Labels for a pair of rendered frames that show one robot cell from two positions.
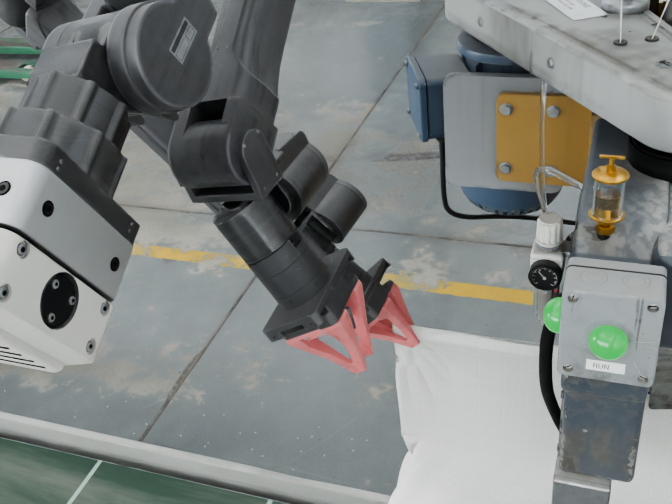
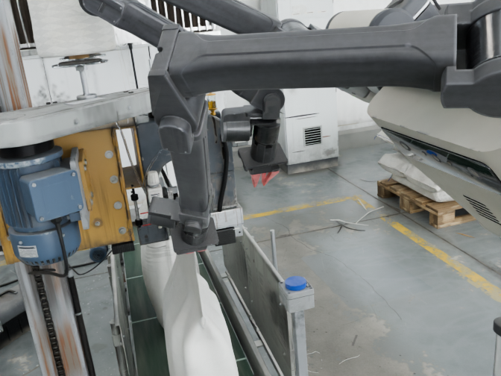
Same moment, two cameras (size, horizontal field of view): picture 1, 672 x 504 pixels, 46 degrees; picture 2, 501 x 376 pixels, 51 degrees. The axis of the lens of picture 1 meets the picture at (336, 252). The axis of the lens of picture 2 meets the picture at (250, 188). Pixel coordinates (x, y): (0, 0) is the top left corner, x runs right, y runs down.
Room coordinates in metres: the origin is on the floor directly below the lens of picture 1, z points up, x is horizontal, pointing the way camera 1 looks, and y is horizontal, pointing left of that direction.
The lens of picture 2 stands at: (1.34, 0.92, 1.58)
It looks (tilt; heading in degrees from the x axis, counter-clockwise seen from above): 19 degrees down; 232
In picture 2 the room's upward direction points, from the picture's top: 5 degrees counter-clockwise
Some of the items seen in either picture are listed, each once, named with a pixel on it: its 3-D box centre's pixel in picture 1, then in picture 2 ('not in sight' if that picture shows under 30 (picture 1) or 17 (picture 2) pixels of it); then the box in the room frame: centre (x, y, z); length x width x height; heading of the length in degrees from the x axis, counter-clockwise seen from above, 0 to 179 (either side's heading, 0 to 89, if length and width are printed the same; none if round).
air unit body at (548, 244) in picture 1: (550, 276); (157, 199); (0.74, -0.24, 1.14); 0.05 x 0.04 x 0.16; 156
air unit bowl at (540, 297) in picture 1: (546, 297); not in sight; (0.75, -0.24, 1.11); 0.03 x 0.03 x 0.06
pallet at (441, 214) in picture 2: not in sight; (469, 188); (-2.49, -1.13, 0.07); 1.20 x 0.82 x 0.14; 158
